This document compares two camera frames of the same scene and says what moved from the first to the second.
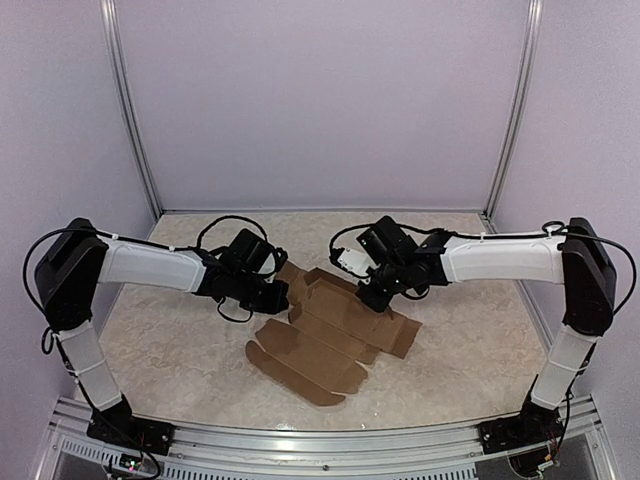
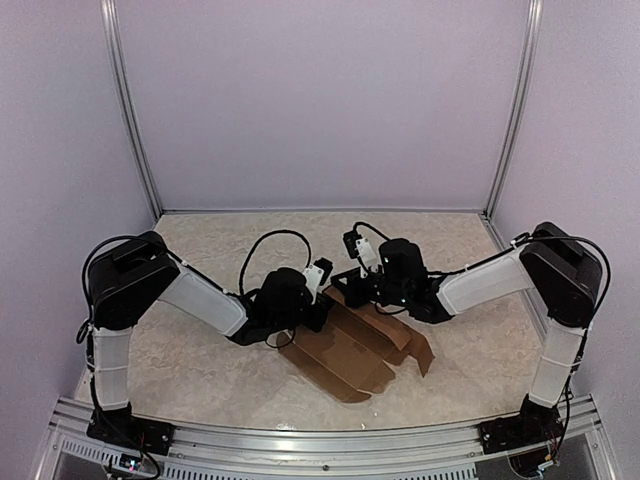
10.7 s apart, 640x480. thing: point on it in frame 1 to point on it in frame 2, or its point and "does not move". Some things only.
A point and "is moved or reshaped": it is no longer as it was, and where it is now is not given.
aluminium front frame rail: x=584 y=448 does not move
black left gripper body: x=247 y=294 to x=289 y=319
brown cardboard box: x=319 y=352 is moved or reshaped
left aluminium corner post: x=114 y=49 does not move
